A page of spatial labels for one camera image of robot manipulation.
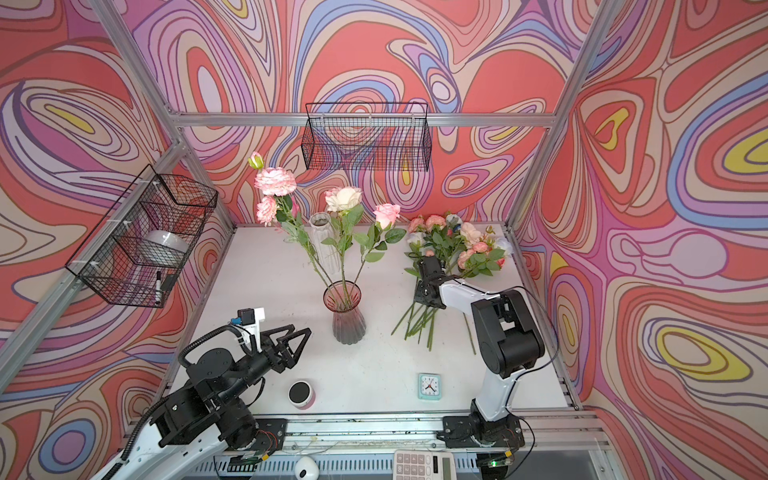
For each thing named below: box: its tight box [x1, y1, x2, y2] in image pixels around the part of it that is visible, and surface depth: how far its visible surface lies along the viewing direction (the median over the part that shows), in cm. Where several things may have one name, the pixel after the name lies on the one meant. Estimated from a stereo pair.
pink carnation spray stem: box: [248, 152, 344, 308], surface depth 62 cm
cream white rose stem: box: [321, 186, 373, 308], surface depth 70 cm
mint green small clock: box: [418, 372, 442, 401], surface depth 80 cm
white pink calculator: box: [393, 450, 457, 480], surface depth 69 cm
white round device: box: [294, 456, 320, 480], surface depth 69 cm
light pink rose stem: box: [349, 203, 407, 308], surface depth 70 cm
